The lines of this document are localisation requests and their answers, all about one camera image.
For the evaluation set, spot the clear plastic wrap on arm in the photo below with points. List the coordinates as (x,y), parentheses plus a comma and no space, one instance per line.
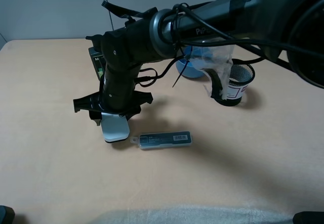
(216,64)

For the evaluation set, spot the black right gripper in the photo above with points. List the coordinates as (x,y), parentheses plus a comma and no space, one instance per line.
(116,95)

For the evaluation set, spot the grey cloth at table edge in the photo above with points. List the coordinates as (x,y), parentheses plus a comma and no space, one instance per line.
(194,214)

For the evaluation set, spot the blue plastic bowl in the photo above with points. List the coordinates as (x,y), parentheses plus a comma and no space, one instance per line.
(188,68)

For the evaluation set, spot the dark pump soap bottle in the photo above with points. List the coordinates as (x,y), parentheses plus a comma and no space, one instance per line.
(96,55)

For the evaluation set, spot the dark object bottom left corner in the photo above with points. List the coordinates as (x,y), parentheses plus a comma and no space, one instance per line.
(7,215)

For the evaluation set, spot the black mesh pen holder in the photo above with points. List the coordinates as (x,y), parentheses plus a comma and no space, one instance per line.
(240,77)

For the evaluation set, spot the dark object bottom right corner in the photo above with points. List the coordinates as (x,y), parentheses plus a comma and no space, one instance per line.
(309,217)

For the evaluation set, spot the white whiteboard eraser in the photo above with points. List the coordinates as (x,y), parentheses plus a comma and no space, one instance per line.
(114,127)

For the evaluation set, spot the grey clear pencil lead case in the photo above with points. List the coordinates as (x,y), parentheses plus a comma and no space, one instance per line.
(162,140)

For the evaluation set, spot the dark object corner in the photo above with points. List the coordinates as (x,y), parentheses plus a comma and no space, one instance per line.
(309,217)
(7,215)

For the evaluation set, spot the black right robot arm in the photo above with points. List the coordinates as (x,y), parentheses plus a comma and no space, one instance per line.
(288,33)

